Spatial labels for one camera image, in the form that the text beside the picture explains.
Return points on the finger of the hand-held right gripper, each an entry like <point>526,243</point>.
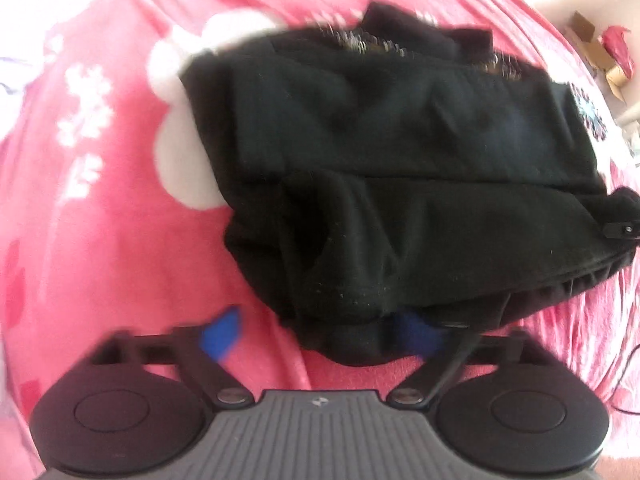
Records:
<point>625,231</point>

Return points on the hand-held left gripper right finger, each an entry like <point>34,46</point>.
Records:
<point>415,335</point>

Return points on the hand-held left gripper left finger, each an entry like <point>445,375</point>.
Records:
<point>220,335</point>

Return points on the black embroidered sweater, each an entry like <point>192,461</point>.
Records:
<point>400,185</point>

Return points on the pink floral blanket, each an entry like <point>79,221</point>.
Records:
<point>110,235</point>

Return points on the cardboard box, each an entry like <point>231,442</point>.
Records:
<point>592,52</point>

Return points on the red plastic bag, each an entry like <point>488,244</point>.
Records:
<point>620,47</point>

